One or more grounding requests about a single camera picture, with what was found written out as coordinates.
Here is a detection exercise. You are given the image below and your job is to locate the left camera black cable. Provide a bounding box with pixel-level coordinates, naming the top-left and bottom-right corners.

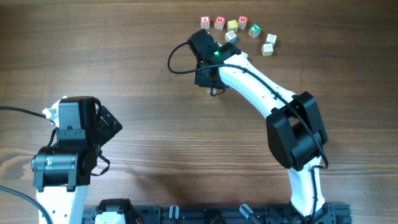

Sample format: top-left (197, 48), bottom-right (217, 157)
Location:
top-left (0, 106), bottom-right (53, 224)

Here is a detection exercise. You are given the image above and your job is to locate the white block far right upper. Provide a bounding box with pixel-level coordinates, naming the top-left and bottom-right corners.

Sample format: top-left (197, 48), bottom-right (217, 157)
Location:
top-left (266, 34), bottom-right (277, 46)

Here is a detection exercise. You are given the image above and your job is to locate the red A block top row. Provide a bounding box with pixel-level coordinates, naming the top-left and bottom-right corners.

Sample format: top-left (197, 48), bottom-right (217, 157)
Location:
top-left (200, 16), bottom-right (210, 29)

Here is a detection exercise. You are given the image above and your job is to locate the right camera black cable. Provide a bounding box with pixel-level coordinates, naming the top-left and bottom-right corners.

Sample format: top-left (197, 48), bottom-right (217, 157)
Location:
top-left (167, 41), bottom-right (330, 224)

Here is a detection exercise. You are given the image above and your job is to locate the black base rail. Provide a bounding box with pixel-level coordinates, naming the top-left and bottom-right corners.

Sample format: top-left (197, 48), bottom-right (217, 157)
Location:
top-left (81, 198), bottom-right (353, 224)

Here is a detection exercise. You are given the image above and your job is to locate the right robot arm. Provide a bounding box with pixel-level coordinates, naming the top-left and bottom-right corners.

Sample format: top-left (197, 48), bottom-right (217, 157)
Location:
top-left (187, 29), bottom-right (327, 218)

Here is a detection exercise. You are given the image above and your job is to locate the white yellow-sided block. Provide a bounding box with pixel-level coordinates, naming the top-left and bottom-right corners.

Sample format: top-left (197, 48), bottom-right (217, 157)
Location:
top-left (262, 43), bottom-right (274, 56)

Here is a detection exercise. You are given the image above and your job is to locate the red M block right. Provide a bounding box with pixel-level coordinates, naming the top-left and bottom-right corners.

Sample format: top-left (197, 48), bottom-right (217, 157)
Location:
top-left (237, 15), bottom-right (248, 30)

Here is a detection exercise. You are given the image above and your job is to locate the red M block left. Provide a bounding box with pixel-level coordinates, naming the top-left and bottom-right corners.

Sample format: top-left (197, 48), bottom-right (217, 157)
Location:
top-left (214, 16), bottom-right (226, 30)

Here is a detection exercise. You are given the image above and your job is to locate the red m block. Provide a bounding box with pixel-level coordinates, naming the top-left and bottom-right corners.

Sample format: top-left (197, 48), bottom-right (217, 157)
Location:
top-left (237, 15), bottom-right (248, 30)
top-left (214, 16), bottom-right (226, 30)

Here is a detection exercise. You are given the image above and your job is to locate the camera black cable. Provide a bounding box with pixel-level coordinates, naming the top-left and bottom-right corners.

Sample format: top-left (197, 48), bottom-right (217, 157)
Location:
top-left (0, 106), bottom-right (53, 224)
top-left (167, 41), bottom-right (330, 224)

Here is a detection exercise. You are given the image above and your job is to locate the plain white block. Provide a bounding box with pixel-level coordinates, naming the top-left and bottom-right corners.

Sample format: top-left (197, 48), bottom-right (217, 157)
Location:
top-left (241, 52), bottom-right (248, 59)

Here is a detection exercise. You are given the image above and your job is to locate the white blue-sided block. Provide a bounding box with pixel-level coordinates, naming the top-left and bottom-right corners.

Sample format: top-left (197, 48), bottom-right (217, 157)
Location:
top-left (224, 30), bottom-right (238, 43)

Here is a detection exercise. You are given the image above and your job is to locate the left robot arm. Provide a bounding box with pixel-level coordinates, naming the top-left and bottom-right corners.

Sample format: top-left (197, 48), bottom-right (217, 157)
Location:
top-left (32, 96), bottom-right (123, 223)

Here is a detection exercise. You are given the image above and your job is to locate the green letter block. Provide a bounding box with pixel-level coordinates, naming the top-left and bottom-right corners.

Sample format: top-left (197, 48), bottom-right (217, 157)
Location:
top-left (249, 24), bottom-right (261, 39)

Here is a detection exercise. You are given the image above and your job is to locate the yellow top block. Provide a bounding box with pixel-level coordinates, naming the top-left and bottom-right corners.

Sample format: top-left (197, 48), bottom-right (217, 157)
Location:
top-left (227, 20), bottom-right (239, 32)

